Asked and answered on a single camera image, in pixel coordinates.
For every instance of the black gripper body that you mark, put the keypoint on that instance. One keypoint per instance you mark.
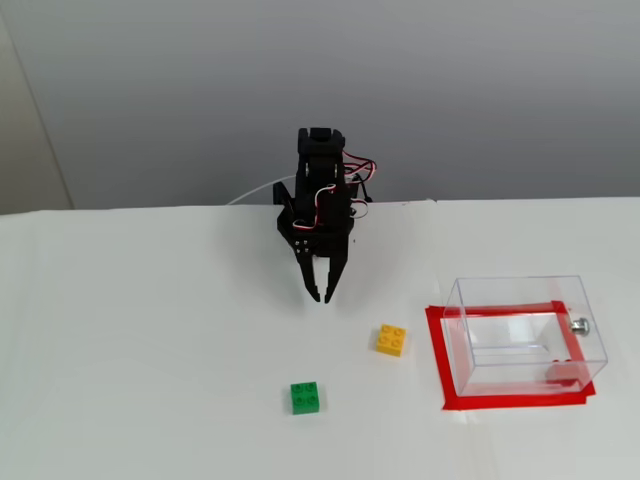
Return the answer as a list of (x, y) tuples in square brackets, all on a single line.
[(326, 243)]

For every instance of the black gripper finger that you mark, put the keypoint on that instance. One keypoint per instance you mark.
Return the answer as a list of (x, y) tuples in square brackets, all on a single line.
[(336, 270), (307, 270)]

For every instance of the red lego brick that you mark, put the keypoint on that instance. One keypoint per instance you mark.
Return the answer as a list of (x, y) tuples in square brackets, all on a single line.
[(562, 374)]

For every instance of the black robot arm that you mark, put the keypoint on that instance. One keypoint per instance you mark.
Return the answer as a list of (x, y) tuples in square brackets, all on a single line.
[(320, 150)]

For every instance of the yellow lego brick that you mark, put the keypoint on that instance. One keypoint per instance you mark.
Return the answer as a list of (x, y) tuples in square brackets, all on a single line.
[(391, 341)]

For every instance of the green lego brick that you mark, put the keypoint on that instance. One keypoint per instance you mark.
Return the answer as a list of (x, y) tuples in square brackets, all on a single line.
[(305, 398)]

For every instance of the transparent plastic box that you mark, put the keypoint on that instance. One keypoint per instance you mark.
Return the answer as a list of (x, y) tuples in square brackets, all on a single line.
[(520, 340)]

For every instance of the metal box lock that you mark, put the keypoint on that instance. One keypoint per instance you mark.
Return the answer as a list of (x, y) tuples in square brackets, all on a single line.
[(580, 327)]

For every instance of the black table clamp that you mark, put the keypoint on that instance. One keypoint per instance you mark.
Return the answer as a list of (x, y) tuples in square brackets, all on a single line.
[(282, 200)]

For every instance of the red tape frame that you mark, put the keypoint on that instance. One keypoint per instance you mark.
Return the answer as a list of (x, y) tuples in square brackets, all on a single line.
[(450, 390)]

